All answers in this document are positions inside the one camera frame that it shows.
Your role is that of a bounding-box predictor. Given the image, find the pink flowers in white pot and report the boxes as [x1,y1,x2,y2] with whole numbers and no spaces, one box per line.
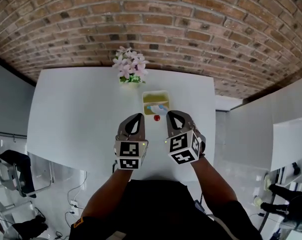
[112,45,150,85]

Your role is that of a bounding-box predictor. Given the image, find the low white panel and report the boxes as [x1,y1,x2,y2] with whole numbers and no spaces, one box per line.
[214,95,243,112]

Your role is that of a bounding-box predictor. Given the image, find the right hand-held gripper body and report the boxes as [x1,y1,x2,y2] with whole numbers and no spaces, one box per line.
[165,124,207,165]

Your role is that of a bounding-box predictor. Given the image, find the clear plastic bag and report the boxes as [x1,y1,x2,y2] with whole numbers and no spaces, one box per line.
[146,103,170,116]

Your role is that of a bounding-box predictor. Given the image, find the white power strip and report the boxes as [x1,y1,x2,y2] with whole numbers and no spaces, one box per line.
[68,200,80,216]

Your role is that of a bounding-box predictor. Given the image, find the black folding chair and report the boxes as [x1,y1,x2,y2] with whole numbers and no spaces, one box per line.
[0,141,54,199]

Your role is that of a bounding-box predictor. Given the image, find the grey partition panel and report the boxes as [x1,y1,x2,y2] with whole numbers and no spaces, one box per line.
[215,72,302,171]
[0,58,37,137]

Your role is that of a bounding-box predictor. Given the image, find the cream organizer box red button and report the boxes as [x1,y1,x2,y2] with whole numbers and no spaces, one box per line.
[141,90,172,122]

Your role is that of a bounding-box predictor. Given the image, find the white power cable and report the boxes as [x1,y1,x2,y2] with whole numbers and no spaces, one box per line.
[67,170,88,205]

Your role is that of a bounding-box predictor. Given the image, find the person's right forearm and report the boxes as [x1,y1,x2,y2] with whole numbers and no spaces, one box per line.
[190,156,238,210]

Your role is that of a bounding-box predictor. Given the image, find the white shelf unit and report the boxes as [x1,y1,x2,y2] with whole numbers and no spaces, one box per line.
[270,116,302,188]

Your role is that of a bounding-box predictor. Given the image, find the person's left forearm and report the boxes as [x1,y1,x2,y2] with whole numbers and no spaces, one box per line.
[84,168,134,219]

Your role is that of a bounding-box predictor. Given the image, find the person's black clothing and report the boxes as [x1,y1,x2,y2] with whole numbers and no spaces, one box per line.
[69,178,263,240]

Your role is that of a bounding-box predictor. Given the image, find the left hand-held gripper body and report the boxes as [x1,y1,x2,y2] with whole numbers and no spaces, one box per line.
[113,134,149,171]

